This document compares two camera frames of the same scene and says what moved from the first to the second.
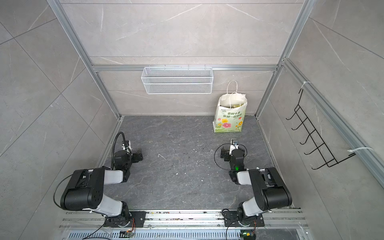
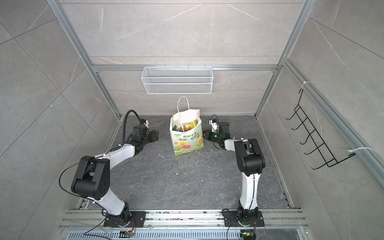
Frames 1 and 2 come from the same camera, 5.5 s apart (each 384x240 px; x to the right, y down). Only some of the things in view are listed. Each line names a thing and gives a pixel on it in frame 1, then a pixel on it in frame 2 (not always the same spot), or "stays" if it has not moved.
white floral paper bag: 229,114 → 186,128
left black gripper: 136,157 → 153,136
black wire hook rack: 320,145 stays
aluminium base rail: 184,218 stays
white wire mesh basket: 177,80 stays
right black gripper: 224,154 → 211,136
